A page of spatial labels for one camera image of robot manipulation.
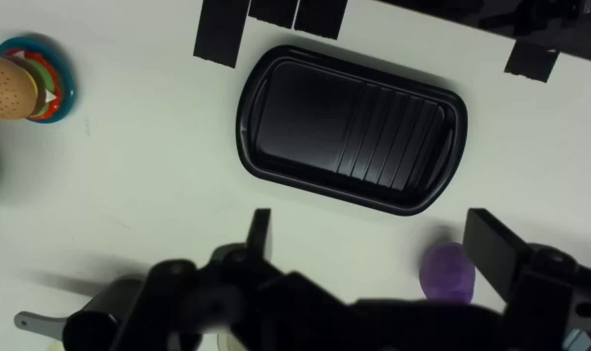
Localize teal pan with grey handle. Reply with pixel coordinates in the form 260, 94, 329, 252
11, 311, 67, 340

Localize black rectangular baking tray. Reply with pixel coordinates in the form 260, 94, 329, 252
233, 44, 469, 219

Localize black tape strip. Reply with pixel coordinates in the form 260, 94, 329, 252
247, 0, 299, 30
292, 0, 348, 42
502, 40, 561, 85
192, 0, 251, 69

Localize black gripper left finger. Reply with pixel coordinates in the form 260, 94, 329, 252
204, 207, 290, 295

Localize cream flat plate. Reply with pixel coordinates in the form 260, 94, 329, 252
0, 34, 77, 126

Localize purple toy object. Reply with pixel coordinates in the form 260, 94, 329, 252
416, 243, 477, 305

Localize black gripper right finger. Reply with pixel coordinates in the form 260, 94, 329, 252
461, 207, 591, 317

